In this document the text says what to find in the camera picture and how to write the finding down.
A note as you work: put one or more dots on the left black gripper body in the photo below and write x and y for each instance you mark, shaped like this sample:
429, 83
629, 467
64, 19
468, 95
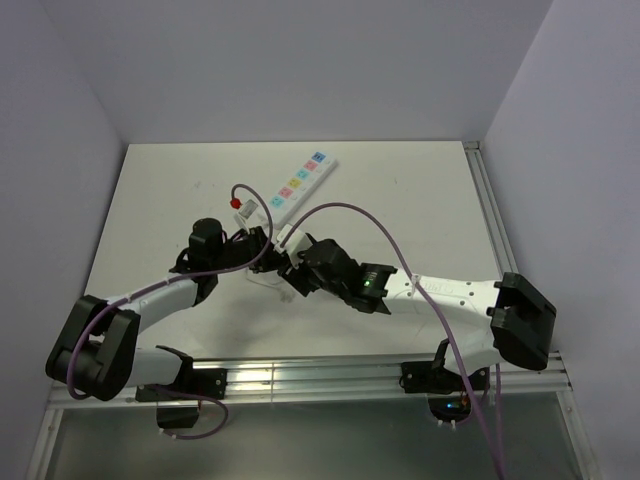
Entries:
235, 253

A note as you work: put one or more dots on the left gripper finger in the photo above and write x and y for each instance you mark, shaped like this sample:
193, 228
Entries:
269, 262
258, 238

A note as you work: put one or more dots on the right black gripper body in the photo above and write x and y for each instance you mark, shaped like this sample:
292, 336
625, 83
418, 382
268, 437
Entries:
330, 287

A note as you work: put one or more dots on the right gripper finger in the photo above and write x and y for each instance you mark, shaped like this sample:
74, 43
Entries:
298, 280
285, 260

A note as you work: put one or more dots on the white colourful power strip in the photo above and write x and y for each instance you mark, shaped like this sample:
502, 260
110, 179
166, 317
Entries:
296, 189

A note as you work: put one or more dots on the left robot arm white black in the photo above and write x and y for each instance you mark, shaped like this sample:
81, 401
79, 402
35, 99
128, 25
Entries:
96, 353

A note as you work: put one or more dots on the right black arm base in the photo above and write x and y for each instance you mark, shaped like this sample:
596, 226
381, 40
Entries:
447, 397

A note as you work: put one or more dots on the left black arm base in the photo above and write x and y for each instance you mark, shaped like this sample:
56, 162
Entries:
200, 385

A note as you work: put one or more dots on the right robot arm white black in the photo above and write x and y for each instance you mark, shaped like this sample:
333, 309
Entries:
385, 289

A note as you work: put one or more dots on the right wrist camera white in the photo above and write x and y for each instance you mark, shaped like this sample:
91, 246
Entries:
292, 243

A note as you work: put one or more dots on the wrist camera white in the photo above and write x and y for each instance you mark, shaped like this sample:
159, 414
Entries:
246, 213
292, 243

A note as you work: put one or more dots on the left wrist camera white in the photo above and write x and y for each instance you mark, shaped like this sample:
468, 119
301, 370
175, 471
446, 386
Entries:
246, 213

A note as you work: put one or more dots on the aluminium frame rail front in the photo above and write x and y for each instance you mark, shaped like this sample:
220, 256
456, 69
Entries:
317, 379

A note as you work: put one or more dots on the aluminium frame rail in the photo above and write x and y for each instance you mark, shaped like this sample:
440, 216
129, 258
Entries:
317, 379
500, 235

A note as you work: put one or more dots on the aluminium frame rail right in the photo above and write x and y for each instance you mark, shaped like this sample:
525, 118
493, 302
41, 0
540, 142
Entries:
500, 235

